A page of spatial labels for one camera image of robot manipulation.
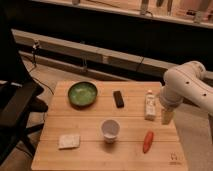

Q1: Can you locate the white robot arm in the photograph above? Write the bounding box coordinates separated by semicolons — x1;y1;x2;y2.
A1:
159;61;213;143

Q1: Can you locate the white squeeze bottle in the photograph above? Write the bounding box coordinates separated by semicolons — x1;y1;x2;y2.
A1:
145;90;156;121

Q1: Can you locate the white paper cup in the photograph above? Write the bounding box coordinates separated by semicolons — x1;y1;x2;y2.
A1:
101;119;120;143

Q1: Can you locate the black office chair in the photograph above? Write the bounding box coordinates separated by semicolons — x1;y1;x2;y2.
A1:
0;9;48;166

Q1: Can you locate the green ceramic bowl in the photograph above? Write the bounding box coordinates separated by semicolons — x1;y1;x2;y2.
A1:
68;81;98;107

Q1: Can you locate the black floor cable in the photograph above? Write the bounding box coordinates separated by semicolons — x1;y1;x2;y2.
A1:
20;43;55;96

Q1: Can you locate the red orange pepper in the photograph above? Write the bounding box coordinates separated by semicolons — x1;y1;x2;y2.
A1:
143;131;154;153

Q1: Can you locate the long grey rail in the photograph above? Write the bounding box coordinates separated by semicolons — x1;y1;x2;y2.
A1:
11;28;213;91

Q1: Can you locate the black rectangular block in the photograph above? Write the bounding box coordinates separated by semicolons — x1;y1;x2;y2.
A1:
113;91;124;108

